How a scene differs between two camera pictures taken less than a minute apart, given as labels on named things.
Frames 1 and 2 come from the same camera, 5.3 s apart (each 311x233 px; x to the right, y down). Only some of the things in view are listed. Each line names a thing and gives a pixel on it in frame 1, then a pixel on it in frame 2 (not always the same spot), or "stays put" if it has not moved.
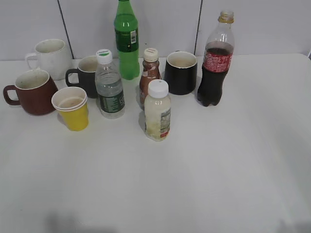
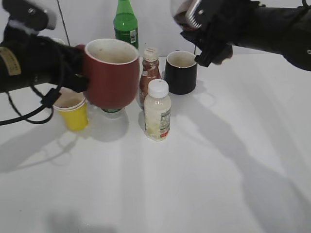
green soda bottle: (126, 32) stays put
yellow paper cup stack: (72, 103) stays put
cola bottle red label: (219, 50) → (182, 18)
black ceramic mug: (181, 72) stays put
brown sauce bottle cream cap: (150, 71) stays put
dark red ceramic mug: (36, 89) → (112, 68)
